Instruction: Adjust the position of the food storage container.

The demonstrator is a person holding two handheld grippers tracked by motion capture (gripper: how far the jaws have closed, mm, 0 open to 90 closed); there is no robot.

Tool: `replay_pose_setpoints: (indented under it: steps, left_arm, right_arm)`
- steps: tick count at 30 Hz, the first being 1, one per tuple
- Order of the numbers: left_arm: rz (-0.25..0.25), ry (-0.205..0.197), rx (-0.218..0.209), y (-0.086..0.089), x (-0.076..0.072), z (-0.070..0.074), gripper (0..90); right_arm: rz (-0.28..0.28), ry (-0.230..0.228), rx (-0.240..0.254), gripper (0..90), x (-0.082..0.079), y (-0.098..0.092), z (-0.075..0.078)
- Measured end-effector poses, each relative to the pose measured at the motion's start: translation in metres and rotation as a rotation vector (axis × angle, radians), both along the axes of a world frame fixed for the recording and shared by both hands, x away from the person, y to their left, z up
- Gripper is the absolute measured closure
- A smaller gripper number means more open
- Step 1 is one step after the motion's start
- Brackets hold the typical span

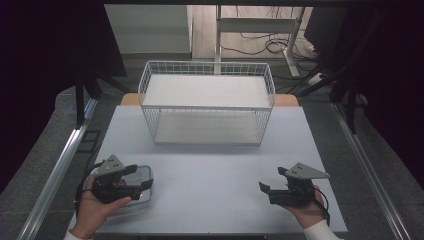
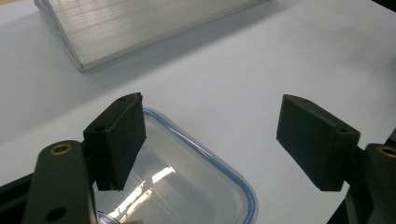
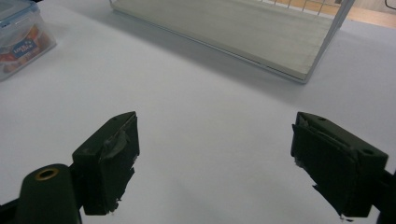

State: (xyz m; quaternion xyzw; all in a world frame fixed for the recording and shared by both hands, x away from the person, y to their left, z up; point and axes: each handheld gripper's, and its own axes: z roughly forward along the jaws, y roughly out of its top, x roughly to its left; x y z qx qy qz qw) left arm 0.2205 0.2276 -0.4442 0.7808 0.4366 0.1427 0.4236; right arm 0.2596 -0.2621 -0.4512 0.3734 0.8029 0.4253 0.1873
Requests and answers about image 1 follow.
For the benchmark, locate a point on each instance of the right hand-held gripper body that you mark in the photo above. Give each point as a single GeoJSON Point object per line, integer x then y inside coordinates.
{"type": "Point", "coordinates": [293, 195]}

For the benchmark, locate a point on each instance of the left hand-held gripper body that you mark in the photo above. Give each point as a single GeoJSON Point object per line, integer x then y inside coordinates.
{"type": "Point", "coordinates": [110, 191]}

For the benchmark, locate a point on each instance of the person's right hand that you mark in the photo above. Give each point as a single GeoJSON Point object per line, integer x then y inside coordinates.
{"type": "Point", "coordinates": [306, 213]}

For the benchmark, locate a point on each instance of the person's left hand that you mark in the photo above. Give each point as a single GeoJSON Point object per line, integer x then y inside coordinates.
{"type": "Point", "coordinates": [91, 213]}

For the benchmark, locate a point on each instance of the black metal stand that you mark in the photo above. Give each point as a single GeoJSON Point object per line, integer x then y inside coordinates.
{"type": "Point", "coordinates": [80, 106]}

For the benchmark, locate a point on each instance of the white power strip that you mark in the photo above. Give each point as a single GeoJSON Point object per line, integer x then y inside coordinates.
{"type": "Point", "coordinates": [315, 79]}

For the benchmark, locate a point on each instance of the white cabinet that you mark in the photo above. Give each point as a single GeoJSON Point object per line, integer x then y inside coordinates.
{"type": "Point", "coordinates": [146, 30]}

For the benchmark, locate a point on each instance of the dark curtain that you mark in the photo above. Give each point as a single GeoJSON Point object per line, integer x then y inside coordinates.
{"type": "Point", "coordinates": [50, 50]}
{"type": "Point", "coordinates": [393, 83]}

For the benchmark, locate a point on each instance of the dark computer case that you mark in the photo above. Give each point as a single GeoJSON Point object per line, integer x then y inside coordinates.
{"type": "Point", "coordinates": [320, 31]}

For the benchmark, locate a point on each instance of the aluminium frame rail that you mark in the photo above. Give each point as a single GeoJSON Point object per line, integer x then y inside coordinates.
{"type": "Point", "coordinates": [370, 173]}
{"type": "Point", "coordinates": [56, 173]}

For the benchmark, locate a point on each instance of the white desk frame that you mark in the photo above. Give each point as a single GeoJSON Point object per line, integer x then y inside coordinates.
{"type": "Point", "coordinates": [256, 25]}

